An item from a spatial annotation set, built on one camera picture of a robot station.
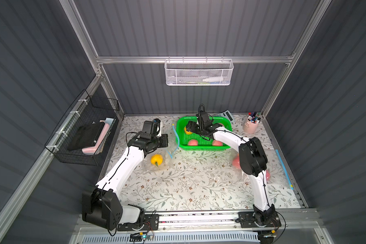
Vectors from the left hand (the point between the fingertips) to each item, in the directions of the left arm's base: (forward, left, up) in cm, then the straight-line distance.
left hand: (168, 140), depth 81 cm
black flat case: (-6, +36, +12) cm, 38 cm away
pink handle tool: (-14, +31, +11) cm, 36 cm away
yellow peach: (-5, +8, -14) cm, 16 cm away
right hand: (+15, -12, -8) cm, 21 cm away
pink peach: (+7, -14, -13) cm, 20 cm away
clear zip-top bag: (-12, -64, -20) cm, 68 cm away
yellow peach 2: (+17, -11, -15) cm, 25 cm away
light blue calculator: (+36, -42, -17) cm, 58 cm away
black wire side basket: (+11, +43, +12) cm, 46 cm away
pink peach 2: (+7, -28, -13) cm, 32 cm away
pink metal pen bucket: (+20, -55, -13) cm, 60 cm away
